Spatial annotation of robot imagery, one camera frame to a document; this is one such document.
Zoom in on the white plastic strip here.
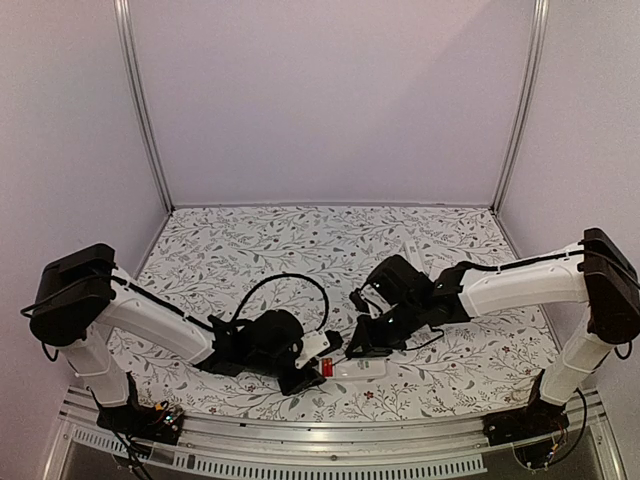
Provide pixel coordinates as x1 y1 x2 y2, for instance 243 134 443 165
403 240 424 272

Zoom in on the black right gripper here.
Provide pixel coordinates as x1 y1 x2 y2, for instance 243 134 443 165
343 300 423 361

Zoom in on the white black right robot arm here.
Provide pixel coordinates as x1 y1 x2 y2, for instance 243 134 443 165
346 228 639 436

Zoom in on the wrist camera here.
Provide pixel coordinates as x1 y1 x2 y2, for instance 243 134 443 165
349 288 383 318
294 330 343 369

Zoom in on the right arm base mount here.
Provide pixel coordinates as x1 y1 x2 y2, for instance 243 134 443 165
482 403 569 470

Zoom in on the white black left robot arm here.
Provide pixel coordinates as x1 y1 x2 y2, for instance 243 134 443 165
20 243 330 434

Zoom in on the white remote control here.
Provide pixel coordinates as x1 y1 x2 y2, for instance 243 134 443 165
317 358 387 382

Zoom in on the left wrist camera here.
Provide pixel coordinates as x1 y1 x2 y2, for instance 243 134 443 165
294 330 343 369

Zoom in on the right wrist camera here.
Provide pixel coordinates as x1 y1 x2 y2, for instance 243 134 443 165
349 288 383 318

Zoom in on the left aluminium frame post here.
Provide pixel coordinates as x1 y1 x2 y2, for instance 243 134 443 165
113 0 175 215

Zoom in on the floral patterned table mat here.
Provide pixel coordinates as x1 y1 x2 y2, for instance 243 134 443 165
108 206 557 422

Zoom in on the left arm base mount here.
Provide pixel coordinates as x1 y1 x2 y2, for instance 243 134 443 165
96 400 184 445

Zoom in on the right aluminium frame post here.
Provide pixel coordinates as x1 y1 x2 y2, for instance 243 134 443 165
491 0 549 216

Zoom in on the aluminium frame post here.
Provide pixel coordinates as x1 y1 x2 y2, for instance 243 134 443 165
113 0 175 215
491 0 549 216

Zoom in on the aluminium front rail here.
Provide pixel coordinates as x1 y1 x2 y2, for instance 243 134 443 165
42 387 626 480

